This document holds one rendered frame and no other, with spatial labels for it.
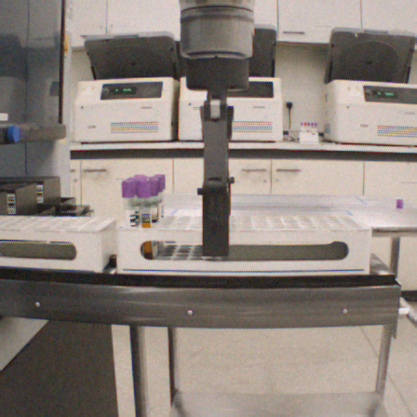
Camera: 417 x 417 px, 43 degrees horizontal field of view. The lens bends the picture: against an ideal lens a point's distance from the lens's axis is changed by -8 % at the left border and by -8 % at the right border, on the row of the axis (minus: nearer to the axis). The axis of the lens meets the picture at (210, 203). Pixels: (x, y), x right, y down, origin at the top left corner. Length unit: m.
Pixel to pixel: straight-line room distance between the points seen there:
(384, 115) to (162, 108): 1.20
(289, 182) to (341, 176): 0.28
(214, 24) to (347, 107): 2.42
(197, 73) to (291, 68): 3.00
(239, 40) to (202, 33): 0.04
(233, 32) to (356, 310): 0.35
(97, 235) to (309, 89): 3.06
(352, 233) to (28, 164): 0.84
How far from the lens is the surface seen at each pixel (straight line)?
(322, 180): 3.00
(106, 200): 3.07
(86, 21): 3.44
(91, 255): 0.66
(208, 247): 0.63
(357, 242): 0.65
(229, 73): 0.64
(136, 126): 3.01
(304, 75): 3.63
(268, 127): 2.97
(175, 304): 0.64
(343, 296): 0.64
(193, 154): 3.02
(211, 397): 1.50
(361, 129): 3.04
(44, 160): 1.28
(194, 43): 0.64
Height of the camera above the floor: 0.98
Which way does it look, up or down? 8 degrees down
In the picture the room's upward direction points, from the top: straight up
